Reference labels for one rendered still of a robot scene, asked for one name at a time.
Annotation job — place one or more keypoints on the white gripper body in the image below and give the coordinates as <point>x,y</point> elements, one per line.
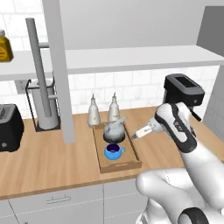
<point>140,133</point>

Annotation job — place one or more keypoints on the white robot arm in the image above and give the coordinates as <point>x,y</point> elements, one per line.
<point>192,163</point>

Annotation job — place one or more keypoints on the grey kettle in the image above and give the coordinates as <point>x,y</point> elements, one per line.
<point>113,131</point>

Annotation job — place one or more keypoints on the wooden tray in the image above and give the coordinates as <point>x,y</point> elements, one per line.
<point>128,159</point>

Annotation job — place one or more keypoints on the blue mug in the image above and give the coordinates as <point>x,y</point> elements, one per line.
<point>113,153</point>

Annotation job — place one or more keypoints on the grey cabinet door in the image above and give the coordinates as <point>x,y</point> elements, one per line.
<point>211,29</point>
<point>59,73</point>

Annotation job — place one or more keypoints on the white grey bottle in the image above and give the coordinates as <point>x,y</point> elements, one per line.
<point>94,115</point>
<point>113,112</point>

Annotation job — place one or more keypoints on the black coffee machine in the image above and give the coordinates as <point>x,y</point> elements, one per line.
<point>182,87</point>

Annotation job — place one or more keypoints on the white cupboard door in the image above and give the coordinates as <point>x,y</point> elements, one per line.
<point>5,213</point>
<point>122,201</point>

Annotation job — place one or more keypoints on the grey paper towel roll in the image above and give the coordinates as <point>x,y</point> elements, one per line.
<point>54,116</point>

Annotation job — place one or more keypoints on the white drawer front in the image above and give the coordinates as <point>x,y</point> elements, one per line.
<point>58,207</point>

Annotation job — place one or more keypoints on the black toaster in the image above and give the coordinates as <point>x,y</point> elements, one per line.
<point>10,128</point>

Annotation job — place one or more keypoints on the yellow jar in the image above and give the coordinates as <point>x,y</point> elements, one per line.
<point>5,48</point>

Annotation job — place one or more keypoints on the white wall cabinet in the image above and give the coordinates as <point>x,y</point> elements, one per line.
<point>131,55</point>

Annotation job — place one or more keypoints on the wall power outlet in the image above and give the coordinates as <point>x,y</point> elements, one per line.
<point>21,86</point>

